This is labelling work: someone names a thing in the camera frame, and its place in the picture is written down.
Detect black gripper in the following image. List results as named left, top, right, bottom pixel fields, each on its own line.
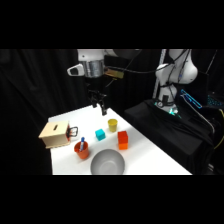
left=87, top=88, right=109, bottom=117

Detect blue cube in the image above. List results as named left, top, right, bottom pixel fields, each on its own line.
left=94, top=128, right=107, bottom=141

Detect grey bowl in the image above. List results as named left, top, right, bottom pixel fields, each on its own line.
left=90, top=148, right=127, bottom=176

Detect yellow cup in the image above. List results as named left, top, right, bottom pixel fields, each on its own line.
left=107, top=118, right=119, bottom=133

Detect black metal clip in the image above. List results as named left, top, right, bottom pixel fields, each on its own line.
left=66, top=125, right=79, bottom=141

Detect blue marker pen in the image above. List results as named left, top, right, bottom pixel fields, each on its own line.
left=79, top=136, right=86, bottom=152

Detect orange red block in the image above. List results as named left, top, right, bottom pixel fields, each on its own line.
left=116, top=130, right=130, bottom=151

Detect orange cup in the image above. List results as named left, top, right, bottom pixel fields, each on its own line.
left=73, top=140, right=91, bottom=160

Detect wooden slotted box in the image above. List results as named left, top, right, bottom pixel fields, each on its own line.
left=37, top=120, right=72, bottom=150

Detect black cloth covered stand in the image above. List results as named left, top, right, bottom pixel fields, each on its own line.
left=123, top=98, right=215, bottom=175

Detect blue lit device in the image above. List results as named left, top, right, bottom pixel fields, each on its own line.
left=180, top=88, right=203, bottom=110

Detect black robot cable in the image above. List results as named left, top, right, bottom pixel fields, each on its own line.
left=114, top=49, right=188, bottom=88

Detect yellow cable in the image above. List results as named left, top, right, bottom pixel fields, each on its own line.
left=212, top=108, right=224, bottom=152

